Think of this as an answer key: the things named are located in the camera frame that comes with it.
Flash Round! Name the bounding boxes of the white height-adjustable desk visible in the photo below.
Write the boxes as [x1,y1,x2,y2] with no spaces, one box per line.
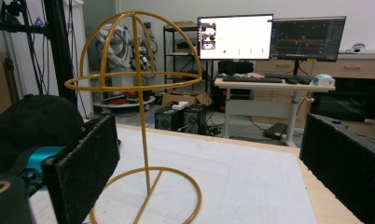
[214,77,337,147]

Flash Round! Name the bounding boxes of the black cap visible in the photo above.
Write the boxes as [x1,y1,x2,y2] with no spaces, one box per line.
[0,93,86,175]

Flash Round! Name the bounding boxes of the gold wire hat stand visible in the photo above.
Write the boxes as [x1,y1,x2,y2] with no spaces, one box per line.
[63,10,204,224]

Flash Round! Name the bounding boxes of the wooden cabinet with drawers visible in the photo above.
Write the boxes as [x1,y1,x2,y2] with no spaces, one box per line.
[254,53,375,138]

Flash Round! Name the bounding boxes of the monitor with white screen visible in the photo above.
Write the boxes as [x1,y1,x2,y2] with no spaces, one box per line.
[197,13,274,61]

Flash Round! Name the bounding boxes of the small white box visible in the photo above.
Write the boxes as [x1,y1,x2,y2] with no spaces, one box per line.
[171,100,190,111]

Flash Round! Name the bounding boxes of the black keyboard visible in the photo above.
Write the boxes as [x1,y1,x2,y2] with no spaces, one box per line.
[221,75,285,84]

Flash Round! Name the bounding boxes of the monitor with dark screen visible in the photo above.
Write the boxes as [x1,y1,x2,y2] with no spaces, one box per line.
[271,16,347,63]

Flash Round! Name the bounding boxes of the black metal frame stand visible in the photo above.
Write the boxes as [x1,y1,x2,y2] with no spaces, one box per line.
[0,0,78,106]

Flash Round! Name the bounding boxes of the pale blue tissue box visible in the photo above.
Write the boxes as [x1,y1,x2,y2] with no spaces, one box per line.
[312,74,336,88]

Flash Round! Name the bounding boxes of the black metal shelf rack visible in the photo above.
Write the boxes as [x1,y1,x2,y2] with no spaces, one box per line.
[162,21,215,91]

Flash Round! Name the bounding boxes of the black computer tower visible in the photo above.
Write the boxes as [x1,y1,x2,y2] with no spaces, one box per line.
[182,104,208,135]
[154,106,186,132]

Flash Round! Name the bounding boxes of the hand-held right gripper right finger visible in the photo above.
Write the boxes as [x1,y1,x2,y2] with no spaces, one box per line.
[299,113,375,224]

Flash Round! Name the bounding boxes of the open cardboard box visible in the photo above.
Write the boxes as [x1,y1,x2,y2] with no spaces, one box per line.
[160,90,214,108]

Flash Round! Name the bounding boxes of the flat black device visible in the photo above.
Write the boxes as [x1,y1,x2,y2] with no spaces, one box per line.
[262,121,289,141]

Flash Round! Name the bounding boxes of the white table mat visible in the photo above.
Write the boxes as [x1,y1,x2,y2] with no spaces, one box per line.
[29,125,319,224]

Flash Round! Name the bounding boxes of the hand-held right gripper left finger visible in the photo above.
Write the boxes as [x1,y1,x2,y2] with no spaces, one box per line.
[40,114,121,224]

